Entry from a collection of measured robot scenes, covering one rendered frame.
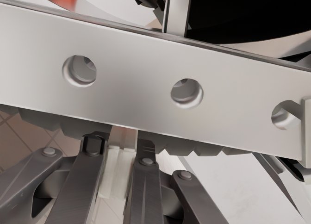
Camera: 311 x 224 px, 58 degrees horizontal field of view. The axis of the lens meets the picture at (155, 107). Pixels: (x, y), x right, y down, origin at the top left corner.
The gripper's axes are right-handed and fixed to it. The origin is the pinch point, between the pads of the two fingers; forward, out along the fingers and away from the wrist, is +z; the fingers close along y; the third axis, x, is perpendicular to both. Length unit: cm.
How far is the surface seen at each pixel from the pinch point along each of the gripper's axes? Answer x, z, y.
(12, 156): -52, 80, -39
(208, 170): -191, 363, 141
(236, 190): -217, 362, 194
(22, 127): -48, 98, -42
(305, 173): -4.6, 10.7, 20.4
